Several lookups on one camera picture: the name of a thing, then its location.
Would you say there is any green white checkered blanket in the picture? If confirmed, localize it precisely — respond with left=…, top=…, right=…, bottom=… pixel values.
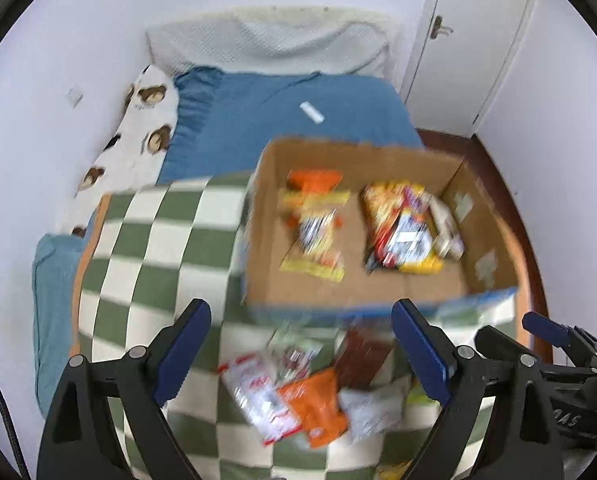
left=71, top=172, right=534, bottom=480

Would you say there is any cardboard box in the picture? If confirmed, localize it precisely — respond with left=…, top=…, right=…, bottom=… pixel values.
left=241, top=135, right=521, bottom=328

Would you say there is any cream fluffy headboard cover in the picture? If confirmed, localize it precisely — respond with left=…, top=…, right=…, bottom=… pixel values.
left=228, top=5, right=395, bottom=28

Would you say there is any white red snack packet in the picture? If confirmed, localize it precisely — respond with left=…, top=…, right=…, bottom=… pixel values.
left=217, top=352, right=302, bottom=448

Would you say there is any white bear print pillow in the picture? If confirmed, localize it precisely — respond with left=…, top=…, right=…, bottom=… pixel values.
left=61, top=63, right=182, bottom=237

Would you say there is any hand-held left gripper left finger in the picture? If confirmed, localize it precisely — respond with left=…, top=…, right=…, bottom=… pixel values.
left=37, top=299, right=212, bottom=480

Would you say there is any blue bedsheet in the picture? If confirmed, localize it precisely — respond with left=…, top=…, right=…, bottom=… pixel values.
left=156, top=65, right=427, bottom=187

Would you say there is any reddish brown snack packet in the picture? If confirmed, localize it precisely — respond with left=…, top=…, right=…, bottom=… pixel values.
left=335, top=326, right=397, bottom=392

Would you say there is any yellow clear-window snack packet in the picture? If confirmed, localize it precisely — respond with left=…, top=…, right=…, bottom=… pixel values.
left=278, top=190, right=352, bottom=284

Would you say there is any blue pillow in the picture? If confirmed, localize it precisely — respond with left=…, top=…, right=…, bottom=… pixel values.
left=32, top=232, right=98, bottom=418

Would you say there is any black cable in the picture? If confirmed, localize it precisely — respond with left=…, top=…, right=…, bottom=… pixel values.
left=0, top=347, right=32, bottom=480

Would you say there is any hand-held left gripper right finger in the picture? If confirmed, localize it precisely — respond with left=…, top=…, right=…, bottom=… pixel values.
left=391, top=299, right=564, bottom=480

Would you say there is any red yellow patterned snack packet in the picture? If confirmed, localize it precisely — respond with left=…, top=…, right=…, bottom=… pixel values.
left=361, top=180, right=444, bottom=276

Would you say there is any orange snack packet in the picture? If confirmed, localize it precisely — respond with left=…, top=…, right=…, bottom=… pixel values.
left=277, top=367, right=352, bottom=450
left=285, top=168, right=344, bottom=202

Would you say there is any grey dotted headboard cushion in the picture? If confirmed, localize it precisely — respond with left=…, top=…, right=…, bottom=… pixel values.
left=146, top=7, right=395, bottom=79

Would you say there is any white door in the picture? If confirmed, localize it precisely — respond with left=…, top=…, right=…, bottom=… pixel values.
left=403, top=0, right=538, bottom=139

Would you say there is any white remote control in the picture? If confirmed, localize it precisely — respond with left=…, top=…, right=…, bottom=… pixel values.
left=299, top=101, right=326, bottom=124

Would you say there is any grey white snack packet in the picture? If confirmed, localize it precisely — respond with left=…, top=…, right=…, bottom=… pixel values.
left=338, top=385, right=405, bottom=444

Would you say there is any white snack packet brown print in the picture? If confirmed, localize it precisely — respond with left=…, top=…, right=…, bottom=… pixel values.
left=425, top=191, right=467, bottom=262

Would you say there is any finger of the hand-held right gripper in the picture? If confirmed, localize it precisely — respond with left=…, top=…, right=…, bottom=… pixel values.
left=522, top=312, right=597, bottom=362
left=477, top=325, right=597, bottom=379

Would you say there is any green candy packet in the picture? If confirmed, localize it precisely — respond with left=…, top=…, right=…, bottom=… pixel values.
left=267, top=329, right=325, bottom=382

